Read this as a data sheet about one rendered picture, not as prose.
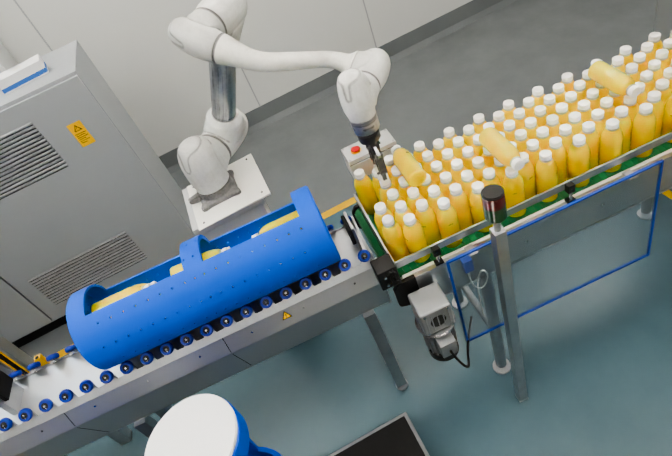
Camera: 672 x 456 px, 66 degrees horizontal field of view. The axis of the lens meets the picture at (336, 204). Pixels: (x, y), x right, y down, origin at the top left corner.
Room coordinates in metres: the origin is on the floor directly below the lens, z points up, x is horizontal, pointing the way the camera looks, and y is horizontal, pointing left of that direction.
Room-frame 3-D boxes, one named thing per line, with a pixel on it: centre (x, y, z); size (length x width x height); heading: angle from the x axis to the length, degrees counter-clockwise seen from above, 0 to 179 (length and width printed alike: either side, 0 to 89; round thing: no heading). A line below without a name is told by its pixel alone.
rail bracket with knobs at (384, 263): (1.13, -0.06, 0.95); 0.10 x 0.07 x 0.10; 2
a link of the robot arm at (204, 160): (1.88, 0.44, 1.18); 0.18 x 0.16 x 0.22; 141
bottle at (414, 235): (1.18, -0.20, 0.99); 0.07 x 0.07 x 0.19
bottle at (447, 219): (1.18, -0.32, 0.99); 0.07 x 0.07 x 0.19
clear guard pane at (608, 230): (1.08, -0.65, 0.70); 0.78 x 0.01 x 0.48; 92
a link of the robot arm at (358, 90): (1.40, -0.20, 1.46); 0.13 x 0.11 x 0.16; 142
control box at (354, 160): (1.63, -0.20, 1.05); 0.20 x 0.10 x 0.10; 92
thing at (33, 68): (2.89, 1.24, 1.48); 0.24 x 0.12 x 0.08; 104
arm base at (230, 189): (1.87, 0.47, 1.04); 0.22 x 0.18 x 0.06; 96
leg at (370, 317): (1.25, 0.05, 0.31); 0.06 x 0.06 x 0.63; 2
